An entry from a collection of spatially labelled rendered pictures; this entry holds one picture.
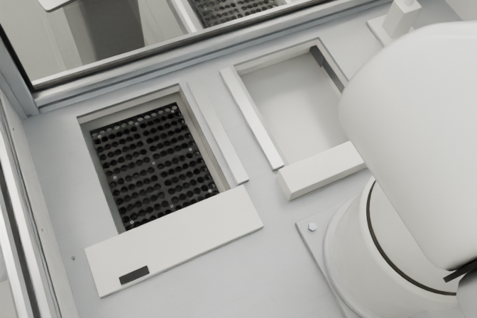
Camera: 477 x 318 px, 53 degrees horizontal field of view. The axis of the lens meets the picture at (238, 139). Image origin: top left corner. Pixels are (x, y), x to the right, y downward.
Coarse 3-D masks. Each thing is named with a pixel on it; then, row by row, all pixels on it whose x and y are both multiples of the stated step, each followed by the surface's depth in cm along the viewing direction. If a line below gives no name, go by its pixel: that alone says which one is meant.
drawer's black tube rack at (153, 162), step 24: (168, 120) 92; (96, 144) 92; (120, 144) 89; (144, 144) 90; (168, 144) 93; (192, 144) 94; (120, 168) 87; (144, 168) 87; (168, 168) 87; (192, 168) 88; (120, 192) 84; (144, 192) 88; (168, 192) 88; (192, 192) 86; (144, 216) 83
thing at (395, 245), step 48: (384, 48) 27; (432, 48) 26; (384, 96) 27; (432, 96) 25; (384, 144) 27; (432, 144) 25; (384, 192) 29; (432, 192) 25; (336, 240) 72; (384, 240) 57; (432, 240) 25; (336, 288) 72; (384, 288) 62; (432, 288) 57
